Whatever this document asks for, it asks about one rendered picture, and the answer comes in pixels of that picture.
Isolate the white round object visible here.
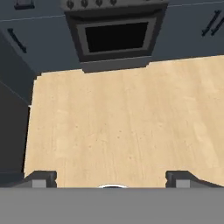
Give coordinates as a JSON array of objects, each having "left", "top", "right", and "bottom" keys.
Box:
[{"left": 98, "top": 183, "right": 129, "bottom": 189}]

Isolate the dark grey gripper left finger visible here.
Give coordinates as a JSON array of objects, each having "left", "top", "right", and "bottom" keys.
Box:
[{"left": 6, "top": 170, "right": 58, "bottom": 189}]

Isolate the grey oven with hob knobs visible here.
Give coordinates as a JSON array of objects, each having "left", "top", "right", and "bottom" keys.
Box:
[{"left": 59, "top": 0, "right": 171, "bottom": 74}]

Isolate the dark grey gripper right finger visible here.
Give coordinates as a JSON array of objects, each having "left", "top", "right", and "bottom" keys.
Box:
[{"left": 164, "top": 170, "right": 223, "bottom": 189}]

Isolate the dark blue-grey cupboard run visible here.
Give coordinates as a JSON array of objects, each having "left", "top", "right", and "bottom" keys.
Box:
[
  {"left": 0, "top": 0, "right": 86, "bottom": 76},
  {"left": 0, "top": 30, "right": 42, "bottom": 187},
  {"left": 146, "top": 0, "right": 224, "bottom": 64}
]

